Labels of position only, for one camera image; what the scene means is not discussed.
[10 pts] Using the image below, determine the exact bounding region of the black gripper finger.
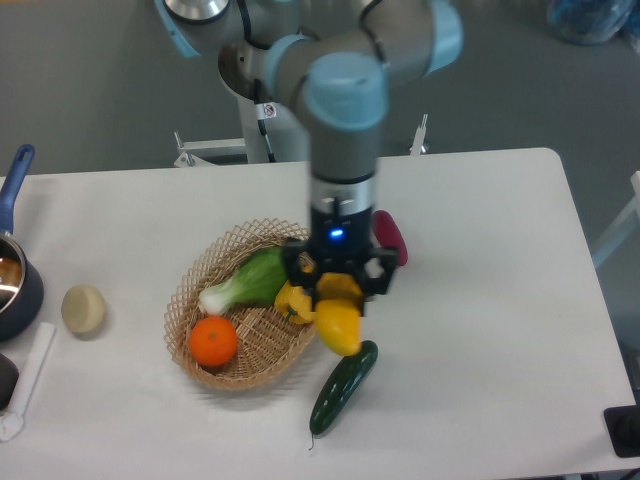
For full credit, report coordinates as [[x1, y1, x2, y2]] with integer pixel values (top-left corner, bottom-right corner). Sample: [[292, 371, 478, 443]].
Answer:
[[282, 238, 320, 311], [359, 244, 399, 316]]

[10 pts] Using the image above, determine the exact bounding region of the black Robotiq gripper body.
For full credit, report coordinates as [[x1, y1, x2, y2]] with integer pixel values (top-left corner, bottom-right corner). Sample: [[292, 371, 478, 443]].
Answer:
[[300, 206, 373, 290]]

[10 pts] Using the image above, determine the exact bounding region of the yellow mango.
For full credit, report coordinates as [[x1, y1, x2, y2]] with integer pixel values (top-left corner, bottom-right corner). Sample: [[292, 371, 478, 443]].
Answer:
[[314, 273, 363, 356]]

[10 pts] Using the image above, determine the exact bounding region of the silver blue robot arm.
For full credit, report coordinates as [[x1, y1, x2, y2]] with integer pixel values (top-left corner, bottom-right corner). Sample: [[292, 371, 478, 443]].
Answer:
[[156, 1, 464, 303]]

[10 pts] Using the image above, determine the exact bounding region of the woven wicker basket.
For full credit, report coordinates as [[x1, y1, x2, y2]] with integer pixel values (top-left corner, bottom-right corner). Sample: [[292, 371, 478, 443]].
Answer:
[[164, 218, 316, 391]]

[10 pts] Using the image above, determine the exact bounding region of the yellow bell pepper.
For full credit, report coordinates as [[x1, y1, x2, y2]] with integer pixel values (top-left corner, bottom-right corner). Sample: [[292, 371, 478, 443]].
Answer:
[[274, 282, 315, 325]]

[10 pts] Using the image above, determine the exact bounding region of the green bok choy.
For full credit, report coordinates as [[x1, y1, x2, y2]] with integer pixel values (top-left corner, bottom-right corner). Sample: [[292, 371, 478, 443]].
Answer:
[[197, 247, 288, 316]]

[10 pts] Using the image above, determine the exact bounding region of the purple sweet potato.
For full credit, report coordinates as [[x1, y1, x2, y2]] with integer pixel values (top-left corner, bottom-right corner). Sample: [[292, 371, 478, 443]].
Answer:
[[372, 210, 409, 266]]

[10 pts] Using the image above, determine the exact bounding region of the dark green cucumber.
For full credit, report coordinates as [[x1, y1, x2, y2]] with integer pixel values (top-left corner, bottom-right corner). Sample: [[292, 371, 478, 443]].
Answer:
[[308, 340, 379, 451]]

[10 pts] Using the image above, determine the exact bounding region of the orange fruit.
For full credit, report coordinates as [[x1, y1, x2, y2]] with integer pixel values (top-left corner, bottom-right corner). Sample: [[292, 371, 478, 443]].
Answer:
[[188, 316, 238, 367]]

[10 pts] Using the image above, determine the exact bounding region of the beige potato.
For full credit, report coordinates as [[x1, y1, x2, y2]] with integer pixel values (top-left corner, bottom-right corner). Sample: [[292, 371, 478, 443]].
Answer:
[[61, 284, 106, 334]]

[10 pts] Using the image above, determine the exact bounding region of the dark blue saucepan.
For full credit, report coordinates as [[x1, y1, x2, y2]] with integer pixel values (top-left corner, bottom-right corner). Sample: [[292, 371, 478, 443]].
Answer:
[[1, 144, 44, 341]]

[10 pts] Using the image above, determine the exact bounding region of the black device at edge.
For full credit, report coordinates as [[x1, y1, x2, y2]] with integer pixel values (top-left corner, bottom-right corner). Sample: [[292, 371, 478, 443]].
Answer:
[[603, 405, 639, 458]]

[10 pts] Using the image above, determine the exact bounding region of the dark round object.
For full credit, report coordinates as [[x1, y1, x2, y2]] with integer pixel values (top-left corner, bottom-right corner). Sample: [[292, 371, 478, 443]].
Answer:
[[0, 354, 19, 410]]

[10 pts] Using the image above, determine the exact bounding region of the blue plastic bag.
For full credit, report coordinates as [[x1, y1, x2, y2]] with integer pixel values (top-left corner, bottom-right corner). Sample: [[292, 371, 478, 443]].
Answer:
[[546, 0, 638, 46]]

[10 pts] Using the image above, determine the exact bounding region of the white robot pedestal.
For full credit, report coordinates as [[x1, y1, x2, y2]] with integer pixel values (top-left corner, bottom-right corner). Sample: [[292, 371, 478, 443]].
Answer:
[[172, 39, 430, 168]]

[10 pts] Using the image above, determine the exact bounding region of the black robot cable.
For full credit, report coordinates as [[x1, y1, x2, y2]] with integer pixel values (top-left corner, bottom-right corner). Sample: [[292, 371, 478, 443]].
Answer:
[[253, 78, 277, 164]]

